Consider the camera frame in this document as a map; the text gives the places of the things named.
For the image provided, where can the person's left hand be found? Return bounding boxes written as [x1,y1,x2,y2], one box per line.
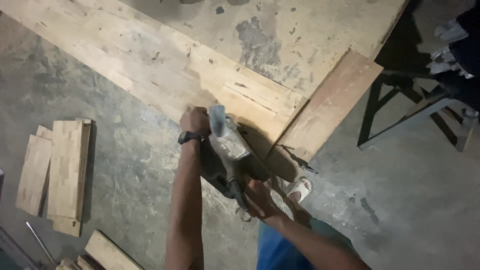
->
[179,106,211,138]

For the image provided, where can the person's right hand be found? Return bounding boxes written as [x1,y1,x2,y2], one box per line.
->
[244,179,286,222]

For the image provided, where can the grey electric power planer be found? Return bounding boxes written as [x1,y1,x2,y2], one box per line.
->
[199,104,272,212]

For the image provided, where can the black wrist watch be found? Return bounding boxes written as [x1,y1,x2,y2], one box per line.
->
[177,131,204,145]

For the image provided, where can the white sandal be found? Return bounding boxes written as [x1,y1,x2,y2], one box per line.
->
[286,177,312,203]

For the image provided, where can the blue shorts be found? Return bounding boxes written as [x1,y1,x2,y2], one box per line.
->
[256,218,357,270]

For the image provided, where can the long light wooden board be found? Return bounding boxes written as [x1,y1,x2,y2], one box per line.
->
[0,0,305,160]

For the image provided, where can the stained plywood work table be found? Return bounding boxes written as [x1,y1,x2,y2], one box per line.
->
[120,0,409,99]

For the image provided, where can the reddish brown wooden board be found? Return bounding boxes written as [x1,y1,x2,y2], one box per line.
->
[264,49,384,182]

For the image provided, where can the stack of cut wooden boards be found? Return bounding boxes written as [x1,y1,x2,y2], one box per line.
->
[15,118,94,238]

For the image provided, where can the pile of wooden offcuts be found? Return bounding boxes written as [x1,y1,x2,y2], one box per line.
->
[56,229,145,270]

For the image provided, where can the black metal stand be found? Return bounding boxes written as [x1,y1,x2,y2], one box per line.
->
[357,71,477,152]

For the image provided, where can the metal rod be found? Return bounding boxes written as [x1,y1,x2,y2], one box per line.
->
[25,221,56,264]

